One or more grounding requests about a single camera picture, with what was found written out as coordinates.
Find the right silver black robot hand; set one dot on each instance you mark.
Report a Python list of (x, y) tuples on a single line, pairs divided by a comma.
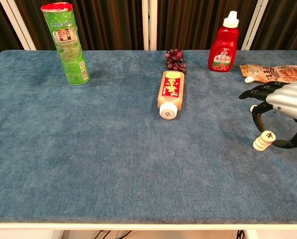
[(290, 99)]

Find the brown spouted sauce pouch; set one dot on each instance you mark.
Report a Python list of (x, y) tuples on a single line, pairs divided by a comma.
[(275, 73)]

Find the red ketchup squeeze bottle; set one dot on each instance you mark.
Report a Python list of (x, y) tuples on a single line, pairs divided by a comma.
[(223, 49)]

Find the red label drink bottle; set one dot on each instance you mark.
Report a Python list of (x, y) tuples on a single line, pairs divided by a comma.
[(171, 87)]

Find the dark red grape bunch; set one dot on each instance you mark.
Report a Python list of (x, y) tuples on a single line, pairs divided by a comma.
[(174, 59)]

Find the dark brown pleated curtain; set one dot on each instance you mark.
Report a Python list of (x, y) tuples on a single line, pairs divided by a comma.
[(108, 25)]

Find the blue velvet table cloth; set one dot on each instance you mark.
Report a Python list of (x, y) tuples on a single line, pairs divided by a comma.
[(88, 149)]

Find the green chips can red lid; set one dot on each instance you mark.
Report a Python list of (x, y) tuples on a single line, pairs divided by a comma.
[(68, 49)]

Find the white metal frame post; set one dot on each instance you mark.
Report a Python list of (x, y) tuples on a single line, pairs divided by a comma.
[(145, 25), (19, 27), (254, 25)]

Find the white table frame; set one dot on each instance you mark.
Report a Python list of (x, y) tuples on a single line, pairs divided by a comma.
[(138, 226)]

